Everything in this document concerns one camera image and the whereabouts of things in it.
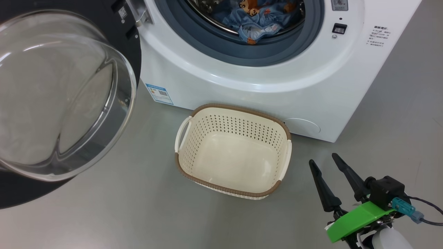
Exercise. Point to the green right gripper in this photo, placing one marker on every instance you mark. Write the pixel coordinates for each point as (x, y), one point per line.
(356, 218)

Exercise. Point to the blue cartoon print garment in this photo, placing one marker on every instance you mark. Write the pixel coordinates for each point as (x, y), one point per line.
(232, 17)

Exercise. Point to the black round glass washer door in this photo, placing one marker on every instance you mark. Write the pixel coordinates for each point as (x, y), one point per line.
(69, 103)

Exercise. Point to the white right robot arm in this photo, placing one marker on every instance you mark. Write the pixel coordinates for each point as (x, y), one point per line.
(387, 240)

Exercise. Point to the cream perforated basket brown rim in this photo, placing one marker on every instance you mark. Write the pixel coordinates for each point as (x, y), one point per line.
(235, 159)

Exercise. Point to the white front-load washing machine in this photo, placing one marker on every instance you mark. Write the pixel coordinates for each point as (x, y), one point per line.
(242, 83)

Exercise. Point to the black door lock latch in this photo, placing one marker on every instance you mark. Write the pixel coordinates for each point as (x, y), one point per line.
(339, 28)

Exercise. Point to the grey rubber door gasket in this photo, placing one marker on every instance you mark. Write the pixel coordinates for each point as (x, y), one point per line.
(193, 38)

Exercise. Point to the metal door hinge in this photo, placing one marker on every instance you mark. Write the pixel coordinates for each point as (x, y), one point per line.
(140, 15)

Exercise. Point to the round white filter cover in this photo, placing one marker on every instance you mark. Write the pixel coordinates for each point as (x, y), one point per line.
(303, 126)

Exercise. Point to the black text label sticker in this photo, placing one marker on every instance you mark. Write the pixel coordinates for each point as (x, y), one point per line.
(379, 36)

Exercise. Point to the grey rectangular sticker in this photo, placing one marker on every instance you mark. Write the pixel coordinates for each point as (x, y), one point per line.
(339, 5)

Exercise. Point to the blue energy label sticker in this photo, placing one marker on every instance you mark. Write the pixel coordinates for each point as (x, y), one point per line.
(159, 93)

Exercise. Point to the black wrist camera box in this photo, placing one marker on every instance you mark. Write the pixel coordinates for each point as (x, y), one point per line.
(386, 190)

